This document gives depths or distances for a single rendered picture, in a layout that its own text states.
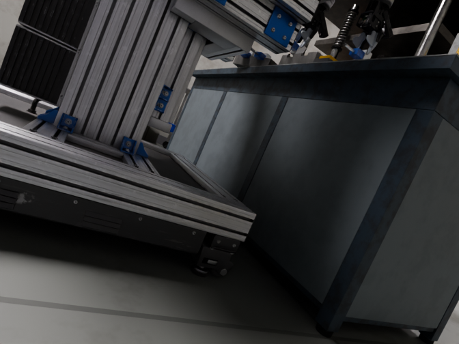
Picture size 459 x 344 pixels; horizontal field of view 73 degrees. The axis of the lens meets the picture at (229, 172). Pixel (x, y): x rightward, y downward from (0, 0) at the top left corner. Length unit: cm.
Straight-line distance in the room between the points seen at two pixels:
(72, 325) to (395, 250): 83
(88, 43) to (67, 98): 17
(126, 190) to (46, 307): 28
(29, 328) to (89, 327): 9
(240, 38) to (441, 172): 72
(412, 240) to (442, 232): 14
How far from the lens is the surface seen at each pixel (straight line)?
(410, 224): 104
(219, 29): 106
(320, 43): 304
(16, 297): 67
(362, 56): 146
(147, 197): 79
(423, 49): 218
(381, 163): 98
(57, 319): 64
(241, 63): 179
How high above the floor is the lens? 38
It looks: 5 degrees down
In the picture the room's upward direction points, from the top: 24 degrees clockwise
